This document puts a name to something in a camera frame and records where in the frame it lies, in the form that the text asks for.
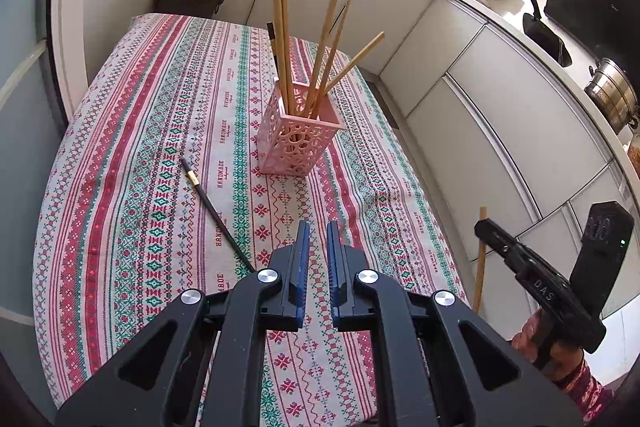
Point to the wooden chopstick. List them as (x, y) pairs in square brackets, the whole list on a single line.
[(357, 57), (336, 52), (324, 42), (478, 277), (288, 42), (281, 42)]

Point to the frosted glass door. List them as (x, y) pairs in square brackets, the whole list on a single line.
[(25, 132)]

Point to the patterned woven tablecloth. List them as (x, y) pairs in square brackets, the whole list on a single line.
[(150, 157)]

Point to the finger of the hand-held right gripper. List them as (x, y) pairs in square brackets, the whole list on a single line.
[(500, 244)]

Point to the white kitchen cabinets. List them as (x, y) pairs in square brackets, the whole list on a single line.
[(500, 107)]

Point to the black chopstick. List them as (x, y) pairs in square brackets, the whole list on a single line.
[(215, 212), (272, 47)]

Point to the stainless steel pot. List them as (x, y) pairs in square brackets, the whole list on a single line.
[(612, 89)]

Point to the black frying pan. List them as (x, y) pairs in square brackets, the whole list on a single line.
[(545, 37)]

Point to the pink perforated chopstick holder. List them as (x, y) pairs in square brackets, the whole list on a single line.
[(295, 142)]

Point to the person's right forearm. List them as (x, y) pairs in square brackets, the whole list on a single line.
[(585, 387)]

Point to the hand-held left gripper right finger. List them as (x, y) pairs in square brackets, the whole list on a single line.
[(334, 272)]

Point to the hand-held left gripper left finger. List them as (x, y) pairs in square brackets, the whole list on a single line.
[(301, 267)]

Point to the person's right hand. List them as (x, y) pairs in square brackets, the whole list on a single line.
[(530, 337)]

